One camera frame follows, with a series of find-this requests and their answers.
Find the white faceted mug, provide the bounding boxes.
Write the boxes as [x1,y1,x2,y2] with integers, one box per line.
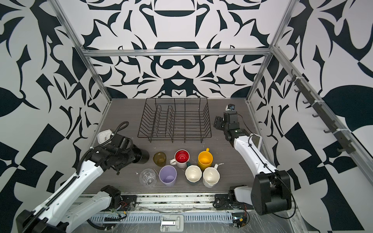
[203,164,220,188]

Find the black mug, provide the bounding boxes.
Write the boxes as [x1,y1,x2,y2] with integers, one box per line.
[133,148,150,164]

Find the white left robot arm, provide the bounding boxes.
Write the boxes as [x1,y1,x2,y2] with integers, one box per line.
[16,134,149,233]

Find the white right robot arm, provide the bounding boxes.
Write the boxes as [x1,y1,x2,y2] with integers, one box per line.
[214,110,294,215]

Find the white square alarm clock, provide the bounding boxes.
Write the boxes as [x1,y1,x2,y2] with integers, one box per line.
[97,129,113,144]

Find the white digital thermometer display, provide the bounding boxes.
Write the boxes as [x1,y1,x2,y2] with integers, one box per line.
[250,134,263,150]

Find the clear glass cup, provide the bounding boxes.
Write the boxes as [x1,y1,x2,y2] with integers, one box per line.
[139,169,157,188]

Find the olive green glass cup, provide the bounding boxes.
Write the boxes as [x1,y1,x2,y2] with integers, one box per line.
[153,152,167,167]

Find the yellow mug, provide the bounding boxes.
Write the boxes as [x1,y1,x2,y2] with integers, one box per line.
[198,148,213,171]

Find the lilac plastic cup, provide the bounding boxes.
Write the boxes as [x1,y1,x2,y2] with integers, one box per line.
[159,165,177,187]

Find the white mug red inside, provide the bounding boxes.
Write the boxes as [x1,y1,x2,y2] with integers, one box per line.
[170,150,190,169]

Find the cream mug dark green outside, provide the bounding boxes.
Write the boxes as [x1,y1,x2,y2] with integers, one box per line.
[185,162,203,184]

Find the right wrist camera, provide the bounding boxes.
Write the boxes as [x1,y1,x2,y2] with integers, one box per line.
[225,104,235,111]

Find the black wire dish rack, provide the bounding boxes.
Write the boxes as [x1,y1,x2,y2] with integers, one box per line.
[138,98,212,143]

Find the white cable duct strip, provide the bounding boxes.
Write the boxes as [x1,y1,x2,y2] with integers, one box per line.
[90,212,233,224]

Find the silver latch bracket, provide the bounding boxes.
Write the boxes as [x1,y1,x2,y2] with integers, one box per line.
[160,214,185,233]

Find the grey wall hook rail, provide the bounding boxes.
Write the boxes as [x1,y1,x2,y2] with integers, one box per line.
[288,69,356,154]

